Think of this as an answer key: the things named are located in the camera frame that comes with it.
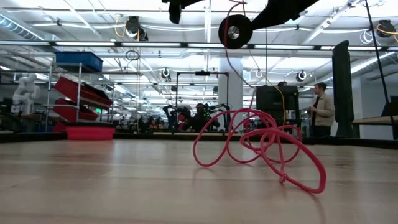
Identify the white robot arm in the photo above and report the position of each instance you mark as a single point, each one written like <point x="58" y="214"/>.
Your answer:
<point x="26" y="93"/>

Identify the red plastic bin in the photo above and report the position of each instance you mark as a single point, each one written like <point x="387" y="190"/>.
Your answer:
<point x="90" y="133"/>

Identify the white building pillar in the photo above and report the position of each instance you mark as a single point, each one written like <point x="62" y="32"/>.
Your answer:
<point x="234" y="96"/>

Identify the red shelf bin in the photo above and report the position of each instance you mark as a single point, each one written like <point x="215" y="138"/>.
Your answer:
<point x="59" y="127"/>
<point x="66" y="112"/>
<point x="71" y="88"/>

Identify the black monitor cart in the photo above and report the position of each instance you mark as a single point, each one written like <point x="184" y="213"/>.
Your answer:
<point x="290" y="122"/>

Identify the black gantry frame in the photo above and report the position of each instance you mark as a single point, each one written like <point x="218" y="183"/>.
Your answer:
<point x="176" y="99"/>

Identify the person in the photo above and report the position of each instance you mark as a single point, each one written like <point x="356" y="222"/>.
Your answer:
<point x="282" y="83"/>
<point x="323" y="109"/>
<point x="199" y="119"/>

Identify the glass door cabinet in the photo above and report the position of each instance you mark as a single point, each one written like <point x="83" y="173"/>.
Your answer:
<point x="311" y="124"/>

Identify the blue storage bin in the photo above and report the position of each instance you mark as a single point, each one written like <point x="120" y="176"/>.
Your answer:
<point x="79" y="59"/>

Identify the thin black slanted pole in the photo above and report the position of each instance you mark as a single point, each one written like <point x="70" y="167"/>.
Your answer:
<point x="376" y="46"/>

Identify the long ceiling light bar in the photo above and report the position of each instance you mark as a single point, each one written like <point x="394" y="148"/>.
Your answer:
<point x="87" y="43"/>

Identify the grey glove with red cuff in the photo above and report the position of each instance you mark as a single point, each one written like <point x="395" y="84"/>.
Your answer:
<point x="289" y="135"/>

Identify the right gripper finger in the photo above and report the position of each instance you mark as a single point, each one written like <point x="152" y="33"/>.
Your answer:
<point x="276" y="11"/>

